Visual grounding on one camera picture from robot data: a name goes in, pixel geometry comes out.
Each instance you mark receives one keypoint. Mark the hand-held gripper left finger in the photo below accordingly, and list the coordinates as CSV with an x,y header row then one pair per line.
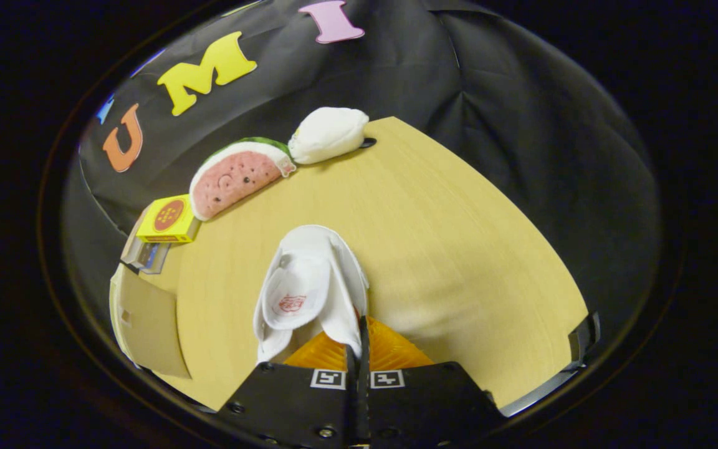
x,y
296,399

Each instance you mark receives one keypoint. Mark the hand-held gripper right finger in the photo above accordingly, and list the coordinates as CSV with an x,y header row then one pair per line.
x,y
421,399

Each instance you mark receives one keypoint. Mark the white canvas shoe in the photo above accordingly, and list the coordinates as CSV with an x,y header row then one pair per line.
x,y
309,280

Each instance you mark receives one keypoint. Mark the cream storage box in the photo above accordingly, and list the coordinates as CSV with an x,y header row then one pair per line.
x,y
150,324

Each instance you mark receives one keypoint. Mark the yellow book with red circle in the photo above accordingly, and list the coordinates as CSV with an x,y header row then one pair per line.
x,y
169,218

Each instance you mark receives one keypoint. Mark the watermelon slice plush toy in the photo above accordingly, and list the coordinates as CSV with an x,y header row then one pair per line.
x,y
234,181

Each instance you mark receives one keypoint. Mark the white plush toy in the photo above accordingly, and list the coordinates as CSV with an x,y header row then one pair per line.
x,y
328,134

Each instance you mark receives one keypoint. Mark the black table edge bracket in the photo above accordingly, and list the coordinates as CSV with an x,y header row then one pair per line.
x,y
585,340

